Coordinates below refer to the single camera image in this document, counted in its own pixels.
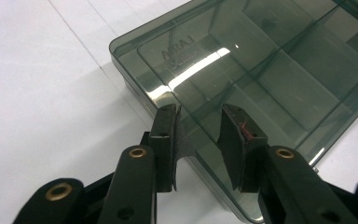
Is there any smoky clear plastic compartment box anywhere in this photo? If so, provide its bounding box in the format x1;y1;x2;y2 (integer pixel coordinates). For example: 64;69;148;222
108;0;358;224

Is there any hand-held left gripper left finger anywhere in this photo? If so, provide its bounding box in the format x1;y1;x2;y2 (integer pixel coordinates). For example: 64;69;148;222
148;103;197;193

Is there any white table cover sheet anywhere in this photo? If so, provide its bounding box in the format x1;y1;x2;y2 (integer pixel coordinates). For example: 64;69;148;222
0;0;358;224

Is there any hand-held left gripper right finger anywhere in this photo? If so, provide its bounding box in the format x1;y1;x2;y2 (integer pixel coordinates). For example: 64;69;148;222
216;104;269;193

